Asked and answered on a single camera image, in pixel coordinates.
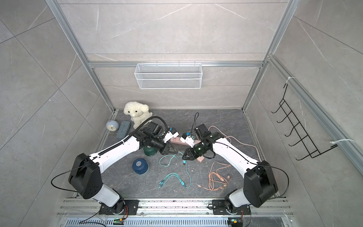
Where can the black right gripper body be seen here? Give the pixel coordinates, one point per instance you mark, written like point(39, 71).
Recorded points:
point(197, 150)

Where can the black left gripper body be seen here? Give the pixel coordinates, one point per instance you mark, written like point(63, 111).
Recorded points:
point(163, 148)

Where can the white wire mesh basket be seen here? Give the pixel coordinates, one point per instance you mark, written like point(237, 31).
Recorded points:
point(169, 75)

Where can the small globe ball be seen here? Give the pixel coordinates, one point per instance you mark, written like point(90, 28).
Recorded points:
point(112, 125)

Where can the blue meat grinder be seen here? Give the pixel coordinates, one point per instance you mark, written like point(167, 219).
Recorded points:
point(140, 166)

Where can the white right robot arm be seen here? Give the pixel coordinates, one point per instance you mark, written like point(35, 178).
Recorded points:
point(259, 180)

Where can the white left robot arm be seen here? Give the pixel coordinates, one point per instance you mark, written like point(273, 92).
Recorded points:
point(86, 173)

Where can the black wire hook rack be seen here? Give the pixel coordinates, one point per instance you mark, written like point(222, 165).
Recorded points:
point(298, 129)

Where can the grey blue sponge block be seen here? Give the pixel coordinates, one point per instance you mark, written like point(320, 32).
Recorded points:
point(123, 130)

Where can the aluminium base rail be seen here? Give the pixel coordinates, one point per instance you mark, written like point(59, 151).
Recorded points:
point(174, 212)

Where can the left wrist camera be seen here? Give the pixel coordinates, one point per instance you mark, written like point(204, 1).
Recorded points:
point(171, 133)

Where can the pink charger plug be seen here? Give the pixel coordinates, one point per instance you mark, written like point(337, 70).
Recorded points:
point(200, 159)

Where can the green meat grinder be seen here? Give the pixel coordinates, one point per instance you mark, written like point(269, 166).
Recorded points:
point(150, 151)

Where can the white plush dog toy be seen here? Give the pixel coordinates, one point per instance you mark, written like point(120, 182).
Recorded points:
point(138, 112)

